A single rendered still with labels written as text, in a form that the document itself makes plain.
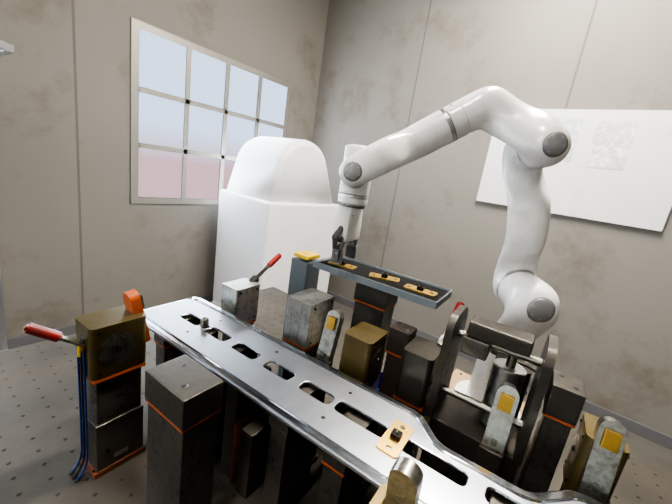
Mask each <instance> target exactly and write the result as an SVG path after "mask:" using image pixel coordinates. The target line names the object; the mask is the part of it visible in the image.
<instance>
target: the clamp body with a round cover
mask: <svg viewBox="0 0 672 504"><path fill-rule="evenodd" d="M387 335H388V332H387V331H386V330H383V329H381V328H379V327H376V326H374V325H371V324H369V323H367V322H360V323H358V324H357V325H355V326H353V327H352V328H350V329H348V330H347V331H345V335H344V342H343V348H342V353H341V359H340V365H339V371H341V372H343V373H345V374H347V375H349V376H350V377H352V378H354V379H356V380H358V381H360V382H362V383H364V384H366V385H368V386H370V387H371V388H373V389H374V385H375V382H376V381H377V380H378V379H379V378H380V375H379V374H380V369H381V364H382V359H383V354H384V349H385V345H386V340H387ZM350 408H351V407H349V406H347V405H345V404H339V405H338V406H337V407H336V408H335V410H336V411H337V412H339V413H340V414H342V415H344V414H345V413H346V412H347V411H348V410H349V409H350Z"/></svg>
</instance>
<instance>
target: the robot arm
mask: <svg viewBox="0 0 672 504"><path fill-rule="evenodd" d="M477 130H482V131H484V132H486V133H488V134H490V135H491V136H493V137H495V138H497V139H499V140H501V141H502V142H504V143H506V144H505V146H504V149H503V154H502V173H503V178H504V183H505V187H506V193H507V204H508V208H507V226H506V235H505V241H504V245H503V248H502V251H501V254H500V257H499V259H498V262H497V265H496V269H495V272H494V276H493V291H494V294H495V296H496V298H497V299H498V300H499V301H500V302H501V304H502V305H503V306H504V313H503V315H502V317H501V318H500V319H499V321H497V322H498V323H501V324H504V325H507V326H510V327H513V328H516V329H519V330H522V331H525V332H528V333H531V334H534V335H535V340H536V339H537V338H538V337H540V336H541V335H543V334H544V333H545V332H547V331H548V330H549V329H550V328H552V326H553V325H554V324H555V322H556V321H557V318H558V316H559V311H560V301H559V298H558V295H557V294H556V292H555V291H554V290H553V289H552V288H551V287H550V286H549V285H548V284H547V283H545V282H544V281H542V280H541V279H540V278H538V277H537V275H536V267H537V262H538V259H539V256H540V254H541V252H542V250H543V249H544V246H545V244H546V241H547V237H548V233H549V226H550V217H551V199H550V195H549V192H548V189H547V185H546V182H545V178H544V174H543V168H547V167H551V166H554V165H556V164H558V163H560V162H561V161H562V160H564V159H565V158H566V156H567V155H568V153H569V151H570V149H571V146H572V139H571V135H570V133H569V131H568V130H567V128H566V127H565V126H564V125H563V124H562V123H561V122H560V121H559V120H558V119H557V118H555V117H554V116H552V115H551V114H549V113H547V112H545V111H543V110H540V109H537V108H535V107H532V106H530V105H528V104H526V103H524V102H523V101H521V100H519V99H518V98H517V97H515V96H514V95H512V94H511V93H510V92H508V91H507V90H505V89H503V88H501V87H498V86H486V87H483V88H480V89H478V90H475V91H473V92H472V93H470V94H468V95H466V96H464V97H462V98H460V99H458V100H456V101H455V102H453V103H451V104H449V105H447V106H445V107H443V108H441V109H440V110H438V111H436V112H434V113H432V114H430V115H428V116H427V117H425V118H423V119H421V120H419V121H418V122H416V123H414V124H412V125H410V126H409V127H407V128H405V129H403V130H401V131H399V132H396V133H393V134H391V135H388V136H386V137H384V138H382V139H380V140H378V141H376V142H374V143H372V144H370V145H368V146H364V145H357V144H349V145H346V147H345V154H344V161H343V163H342V164H341V166H340V168H339V176H340V179H341V181H340V188H339V194H338V201H340V202H341V203H339V206H338V209H337V212H336V216H335V220H334V225H333V230H332V248H333V249H332V256H331V262H334V263H337V264H341V263H342V257H343V250H342V249H343V247H344V244H345V242H348V244H347V245H346V252H345V257H348V258H352V259H354V258H355V254H356V248H357V244H358V239H359V235H360V232H361V223H362V214H363V209H365V207H364V206H363V205H367V202H368V196H369V190H370V184H371V180H374V179H376V178H378V177H380V176H382V175H384V174H386V173H389V172H391V171H393V170H395V169H398V168H400V167H402V166H404V165H407V164H409V163H411V162H414V161H416V160H418V159H420V158H422V157H424V156H426V155H428V154H431V153H433V152H435V151H437V150H439V149H441V148H443V147H445V146H447V145H449V144H451V143H453V142H455V141H457V140H459V139H461V138H462V137H464V136H466V135H468V134H470V133H472V132H474V131H477ZM340 238H341V239H340ZM339 242H341V245H340V243H339ZM498 352H499V351H496V350H494V349H491V351H490V353H489V355H488V357H487V359H486V361H482V360H480V359H476V363H475V366H474V369H473V372H472V375H471V378H470V380H466V381H461V382H459V383H457V384H456V386H455V390H457V391H459V392H461V393H463V394H466V395H468V396H470V397H472V398H474V399H476V400H479V401H481V402H482V399H483V396H484V392H485V389H486V385H487V382H488V379H489V375H490V370H491V368H492V365H493V361H494V360H495V357H496V355H497V353H498Z"/></svg>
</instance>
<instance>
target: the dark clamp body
mask: <svg viewBox="0 0 672 504"><path fill-rule="evenodd" d="M440 350H441V346H439V345H437V343H435V342H433V341H430V340H428V339H425V338H423V337H420V336H416V337H415V338H414V339H413V340H412V341H411V342H409V343H408V344H407V345H406V346H405V347H404V351H403V355H402V360H401V364H400V369H399V374H398V378H397V383H396V387H395V392H394V394H393V398H395V399H396V401H398V402H400V403H402V404H404V405H406V406H408V407H410V408H411V409H413V410H415V411H417V412H418V413H419V414H421V415H422V416H423V417H424V416H425V411H426V407H427V403H428V399H429V395H430V391H431V387H432V383H433V379H434V375H435V371H436V367H437V363H438V358H439V354H440ZM418 449H419V447H418V446H416V445H414V444H413V446H412V450H411V454H410V456H412V457H413V458H415V459H416V457H417V453H418Z"/></svg>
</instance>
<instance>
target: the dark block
mask: <svg viewBox="0 0 672 504"><path fill-rule="evenodd" d="M585 401H586V392H585V385H584V380H582V379H580V378H577V377H574V376H571V375H569V374H566V373H563V372H561V371H558V370H555V369H553V372H552V375H551V378H550V381H549V384H548V387H547V390H546V392H545V396H544V406H543V409H542V412H541V415H540V418H539V421H538V423H537V426H536V429H535V432H534V435H533V438H532V441H531V444H530V447H529V450H528V453H527V455H526V458H525V461H524V464H523V467H522V470H521V473H520V476H519V479H518V482H517V485H516V486H517V487H519V488H521V489H523V490H526V491H530V492H546V491H548V490H549V487H550V484H551V482H552V479H553V476H554V474H555V471H556V468H557V466H558V463H559V460H560V457H561V455H562V452H563V449H564V447H565V444H566V441H567V439H568V436H569V433H570V431H571V428H573V429H574V428H575V426H576V424H577V422H578V419H579V416H580V414H581V411H582V409H583V406H584V403H585Z"/></svg>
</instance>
